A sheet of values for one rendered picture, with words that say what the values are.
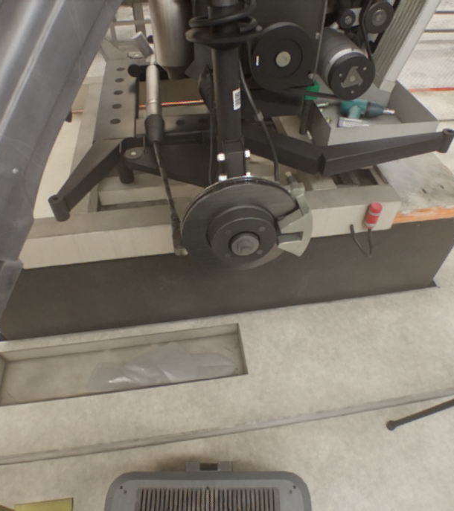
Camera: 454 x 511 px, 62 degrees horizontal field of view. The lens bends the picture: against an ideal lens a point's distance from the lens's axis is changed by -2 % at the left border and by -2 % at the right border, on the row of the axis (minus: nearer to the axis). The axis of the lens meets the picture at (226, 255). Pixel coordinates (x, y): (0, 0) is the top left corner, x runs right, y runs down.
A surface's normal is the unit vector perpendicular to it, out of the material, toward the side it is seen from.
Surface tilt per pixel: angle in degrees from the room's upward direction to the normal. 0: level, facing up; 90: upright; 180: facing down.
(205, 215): 90
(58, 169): 0
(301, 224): 90
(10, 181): 83
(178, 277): 90
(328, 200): 0
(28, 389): 0
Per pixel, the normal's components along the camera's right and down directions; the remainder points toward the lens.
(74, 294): 0.15, 0.74
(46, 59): 0.74, 0.43
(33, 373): 0.00, -0.66
